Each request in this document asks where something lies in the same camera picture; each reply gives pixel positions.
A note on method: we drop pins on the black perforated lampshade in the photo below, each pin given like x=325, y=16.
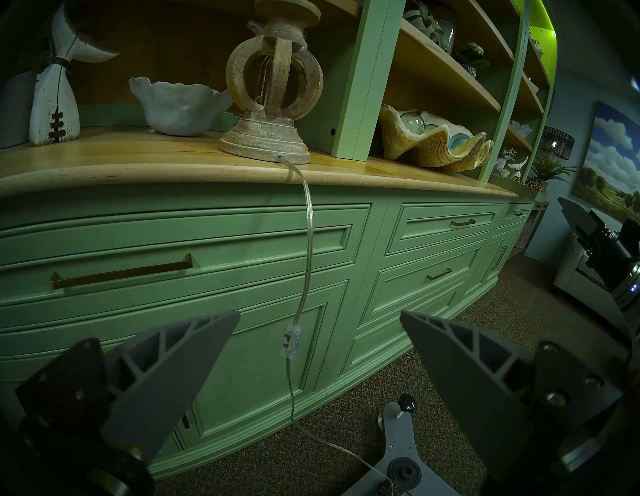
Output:
x=557, y=142

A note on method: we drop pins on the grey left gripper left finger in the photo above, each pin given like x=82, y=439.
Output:
x=165, y=380

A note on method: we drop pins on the bowl of shells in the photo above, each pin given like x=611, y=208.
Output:
x=175, y=107

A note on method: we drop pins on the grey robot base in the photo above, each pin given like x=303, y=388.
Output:
x=400, y=440

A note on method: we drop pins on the small blue glass ball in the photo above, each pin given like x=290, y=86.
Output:
x=459, y=141

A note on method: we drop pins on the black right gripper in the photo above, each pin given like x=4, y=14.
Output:
x=615, y=245

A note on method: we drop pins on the white whale tail figurine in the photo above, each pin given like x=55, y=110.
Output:
x=50, y=105

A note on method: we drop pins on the clear green glass ball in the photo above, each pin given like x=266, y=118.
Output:
x=412, y=122

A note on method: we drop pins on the white wavy bowl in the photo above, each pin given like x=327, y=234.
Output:
x=521, y=130

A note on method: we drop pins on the potted fern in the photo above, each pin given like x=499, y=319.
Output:
x=550, y=170

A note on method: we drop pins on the green cabinet with wooden shelves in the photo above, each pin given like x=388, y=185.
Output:
x=250, y=240

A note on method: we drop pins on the giant clam shell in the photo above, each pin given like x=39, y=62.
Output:
x=415, y=145

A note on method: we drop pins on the grey air plant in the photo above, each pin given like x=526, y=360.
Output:
x=425, y=22

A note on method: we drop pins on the pale green ceramic vase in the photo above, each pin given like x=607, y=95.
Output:
x=448, y=37

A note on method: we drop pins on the landscape painting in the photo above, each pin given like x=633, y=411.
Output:
x=607, y=155

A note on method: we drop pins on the yellow green glass ball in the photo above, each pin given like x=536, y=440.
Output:
x=436, y=125

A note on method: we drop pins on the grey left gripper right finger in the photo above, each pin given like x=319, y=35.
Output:
x=475, y=385

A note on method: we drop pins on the small plant in glass pot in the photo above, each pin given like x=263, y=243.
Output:
x=472, y=50

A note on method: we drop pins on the carved wooden table lamp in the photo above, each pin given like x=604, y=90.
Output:
x=270, y=135

